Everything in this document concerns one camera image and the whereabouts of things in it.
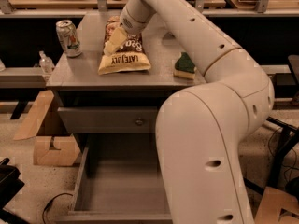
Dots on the brown chip bag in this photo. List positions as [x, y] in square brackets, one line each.
[129, 57]

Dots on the cardboard box left floor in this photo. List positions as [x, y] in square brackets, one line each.
[55, 151]

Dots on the green soda can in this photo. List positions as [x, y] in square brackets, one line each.
[68, 38]

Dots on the cardboard piece bottom right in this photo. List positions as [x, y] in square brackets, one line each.
[277, 207]

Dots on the open grey lower drawer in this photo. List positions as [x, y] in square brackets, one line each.
[119, 182]

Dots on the grey drawer cabinet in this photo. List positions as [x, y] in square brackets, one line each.
[75, 82]

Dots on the wooden workbench shelf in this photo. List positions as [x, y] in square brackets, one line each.
[288, 8]

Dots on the small clear plastic bottle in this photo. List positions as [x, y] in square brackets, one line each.
[46, 63]

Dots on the flat cardboard piece left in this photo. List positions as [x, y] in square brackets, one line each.
[39, 120]

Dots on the closed grey upper drawer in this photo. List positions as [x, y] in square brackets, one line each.
[108, 119]

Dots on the black chair base right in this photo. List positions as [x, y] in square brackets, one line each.
[289, 138]

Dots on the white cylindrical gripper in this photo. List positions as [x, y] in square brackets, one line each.
[128, 23]

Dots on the black object bottom left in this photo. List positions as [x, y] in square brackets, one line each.
[10, 185]

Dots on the green yellow sponge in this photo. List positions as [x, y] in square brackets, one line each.
[184, 67]

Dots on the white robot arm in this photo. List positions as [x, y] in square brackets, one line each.
[198, 129]

